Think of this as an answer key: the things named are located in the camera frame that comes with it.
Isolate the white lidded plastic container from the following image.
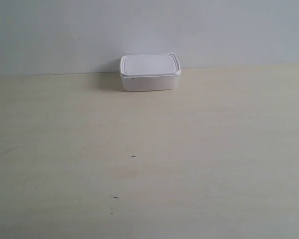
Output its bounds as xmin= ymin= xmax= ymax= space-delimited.
xmin=120 ymin=54 xmax=181 ymax=92

